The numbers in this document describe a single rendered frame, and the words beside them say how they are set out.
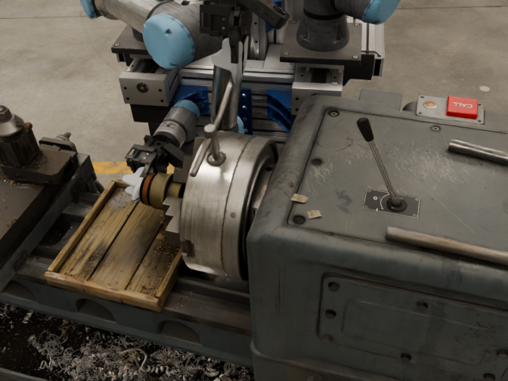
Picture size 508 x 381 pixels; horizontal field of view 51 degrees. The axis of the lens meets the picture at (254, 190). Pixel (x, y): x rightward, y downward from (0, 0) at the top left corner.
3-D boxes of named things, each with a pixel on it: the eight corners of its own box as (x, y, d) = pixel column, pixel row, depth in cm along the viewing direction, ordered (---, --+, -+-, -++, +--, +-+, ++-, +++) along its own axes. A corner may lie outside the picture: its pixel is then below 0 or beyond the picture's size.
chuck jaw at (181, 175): (225, 187, 121) (232, 134, 119) (218, 190, 116) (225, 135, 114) (180, 178, 123) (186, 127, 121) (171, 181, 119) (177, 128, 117)
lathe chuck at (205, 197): (268, 193, 139) (259, 105, 114) (232, 302, 122) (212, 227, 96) (236, 187, 141) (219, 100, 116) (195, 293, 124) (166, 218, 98)
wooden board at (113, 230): (212, 205, 149) (212, 196, 146) (159, 313, 124) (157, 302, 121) (116, 187, 156) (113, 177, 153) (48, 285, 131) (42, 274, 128)
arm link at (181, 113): (203, 124, 148) (200, 98, 142) (188, 148, 141) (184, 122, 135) (177, 120, 150) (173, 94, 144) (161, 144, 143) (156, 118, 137)
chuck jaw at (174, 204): (215, 202, 115) (193, 239, 106) (215, 219, 118) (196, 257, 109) (167, 193, 118) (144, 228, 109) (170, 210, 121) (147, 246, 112)
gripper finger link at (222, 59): (214, 80, 108) (214, 34, 104) (242, 84, 107) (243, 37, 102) (209, 85, 105) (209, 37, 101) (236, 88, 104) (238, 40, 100)
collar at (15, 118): (30, 120, 137) (26, 110, 135) (12, 138, 132) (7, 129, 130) (4, 116, 139) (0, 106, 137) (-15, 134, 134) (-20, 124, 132)
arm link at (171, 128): (187, 146, 140) (184, 121, 135) (181, 157, 137) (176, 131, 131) (161, 141, 142) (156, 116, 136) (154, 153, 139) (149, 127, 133)
